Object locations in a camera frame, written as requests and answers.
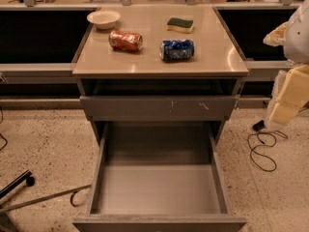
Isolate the crushed orange soda can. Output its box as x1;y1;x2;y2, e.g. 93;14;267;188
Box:
109;30;143;51

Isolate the black cable at left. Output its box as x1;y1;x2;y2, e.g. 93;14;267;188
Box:
0;104;9;152

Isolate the open grey middle drawer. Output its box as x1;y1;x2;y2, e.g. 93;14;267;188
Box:
73;122;246;232

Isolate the yellow green sponge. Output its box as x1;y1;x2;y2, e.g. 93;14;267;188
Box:
166;17;194;34

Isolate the black chair leg caster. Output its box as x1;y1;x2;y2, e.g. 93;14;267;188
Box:
0;170;35;199

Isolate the grey metal rod hook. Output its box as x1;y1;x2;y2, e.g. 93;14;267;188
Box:
0;185;92;214

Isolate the grey drawer cabinet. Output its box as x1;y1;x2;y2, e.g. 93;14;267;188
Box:
73;5;248;137

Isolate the closed grey top drawer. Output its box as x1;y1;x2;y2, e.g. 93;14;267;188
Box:
80;96;237;122

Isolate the black power adapter cable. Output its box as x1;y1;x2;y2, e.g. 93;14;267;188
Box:
246;119;289;173

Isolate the white ceramic bowl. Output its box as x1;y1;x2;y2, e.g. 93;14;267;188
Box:
87;10;121;30

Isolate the crushed blue pepsi can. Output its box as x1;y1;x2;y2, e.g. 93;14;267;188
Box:
160;40;195;62

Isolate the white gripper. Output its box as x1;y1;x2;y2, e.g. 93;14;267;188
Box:
263;0;309;130

